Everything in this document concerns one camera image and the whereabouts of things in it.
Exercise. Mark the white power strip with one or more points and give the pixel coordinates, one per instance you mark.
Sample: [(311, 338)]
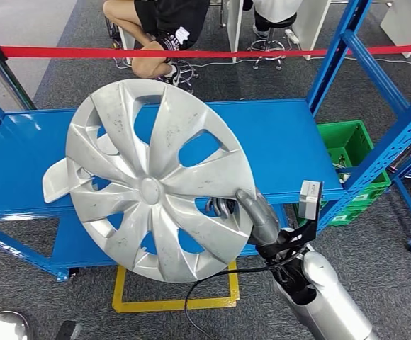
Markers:
[(292, 36)]

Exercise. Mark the chrome swivel stool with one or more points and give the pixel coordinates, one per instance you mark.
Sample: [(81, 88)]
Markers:
[(186, 70)]

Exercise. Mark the black seat swivel stool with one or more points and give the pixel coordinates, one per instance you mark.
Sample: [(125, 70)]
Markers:
[(274, 22)]

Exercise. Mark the black robot foot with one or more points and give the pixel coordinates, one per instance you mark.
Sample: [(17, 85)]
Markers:
[(67, 332)]

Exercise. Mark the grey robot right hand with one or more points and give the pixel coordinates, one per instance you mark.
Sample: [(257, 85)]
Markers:
[(262, 220)]

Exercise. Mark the white desk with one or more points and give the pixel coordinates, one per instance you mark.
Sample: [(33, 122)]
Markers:
[(234, 28), (404, 23), (127, 42)]

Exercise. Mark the person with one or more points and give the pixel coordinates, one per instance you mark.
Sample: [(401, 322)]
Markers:
[(276, 7), (170, 18)]

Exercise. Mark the silver wheel hubcap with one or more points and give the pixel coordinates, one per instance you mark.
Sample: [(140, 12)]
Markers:
[(149, 187)]

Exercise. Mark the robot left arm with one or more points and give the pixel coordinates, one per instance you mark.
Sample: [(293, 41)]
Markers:
[(3, 327)]

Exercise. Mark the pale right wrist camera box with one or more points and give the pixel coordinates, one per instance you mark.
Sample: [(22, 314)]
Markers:
[(310, 199)]

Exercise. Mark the white curved trim part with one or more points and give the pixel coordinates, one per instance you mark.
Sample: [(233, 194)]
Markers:
[(54, 183)]

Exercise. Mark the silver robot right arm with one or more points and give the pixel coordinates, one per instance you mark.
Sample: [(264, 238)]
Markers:
[(333, 305)]

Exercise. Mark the green plastic crate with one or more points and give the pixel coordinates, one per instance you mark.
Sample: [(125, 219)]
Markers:
[(349, 138), (356, 213)]

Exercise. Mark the red barrier belt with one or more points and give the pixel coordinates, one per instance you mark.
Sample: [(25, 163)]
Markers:
[(120, 51)]

